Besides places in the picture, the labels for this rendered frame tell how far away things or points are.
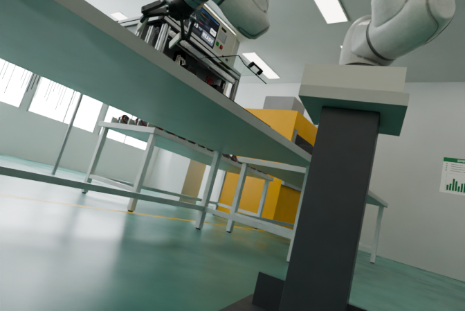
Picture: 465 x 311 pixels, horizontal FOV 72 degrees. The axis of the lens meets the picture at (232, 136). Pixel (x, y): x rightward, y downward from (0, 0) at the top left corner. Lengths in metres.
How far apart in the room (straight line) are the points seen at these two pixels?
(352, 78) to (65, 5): 0.84
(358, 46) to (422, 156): 5.48
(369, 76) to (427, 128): 5.69
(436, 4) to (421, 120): 5.76
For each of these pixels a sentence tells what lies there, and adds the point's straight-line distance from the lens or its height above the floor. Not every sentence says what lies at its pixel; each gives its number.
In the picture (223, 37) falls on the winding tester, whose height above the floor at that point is 1.25.
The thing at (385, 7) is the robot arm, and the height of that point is 0.99.
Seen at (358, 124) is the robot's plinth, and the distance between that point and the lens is 1.09.
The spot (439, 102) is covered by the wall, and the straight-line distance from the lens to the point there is 6.90.
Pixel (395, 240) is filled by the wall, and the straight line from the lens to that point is 6.44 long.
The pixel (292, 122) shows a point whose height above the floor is 1.75.
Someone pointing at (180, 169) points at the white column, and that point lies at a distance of 5.71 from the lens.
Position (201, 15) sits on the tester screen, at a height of 1.25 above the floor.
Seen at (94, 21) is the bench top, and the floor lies 0.71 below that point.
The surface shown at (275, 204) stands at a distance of 5.10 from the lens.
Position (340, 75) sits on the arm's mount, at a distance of 1.08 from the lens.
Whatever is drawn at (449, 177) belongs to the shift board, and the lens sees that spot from 6.50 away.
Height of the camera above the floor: 0.34
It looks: 10 degrees up
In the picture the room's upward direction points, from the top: 15 degrees clockwise
